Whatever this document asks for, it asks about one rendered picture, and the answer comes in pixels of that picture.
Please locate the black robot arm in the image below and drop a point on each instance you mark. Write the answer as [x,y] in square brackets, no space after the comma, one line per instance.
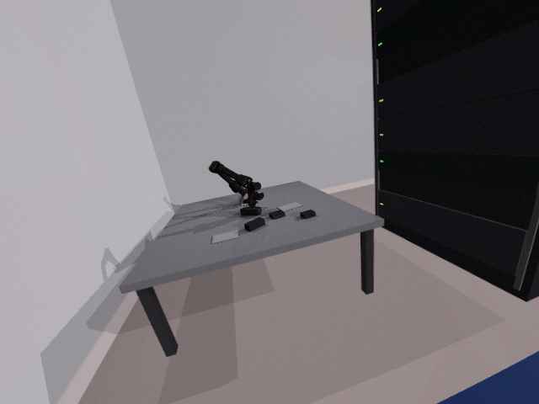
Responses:
[240,180]

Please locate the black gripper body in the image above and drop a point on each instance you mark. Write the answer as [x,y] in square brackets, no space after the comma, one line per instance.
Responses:
[250,198]

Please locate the white flat rectangular plate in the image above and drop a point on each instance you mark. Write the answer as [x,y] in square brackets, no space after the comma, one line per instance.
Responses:
[225,236]

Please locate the dark grey controller unit with green rocker switches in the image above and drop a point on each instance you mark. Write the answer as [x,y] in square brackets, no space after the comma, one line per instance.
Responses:
[251,211]

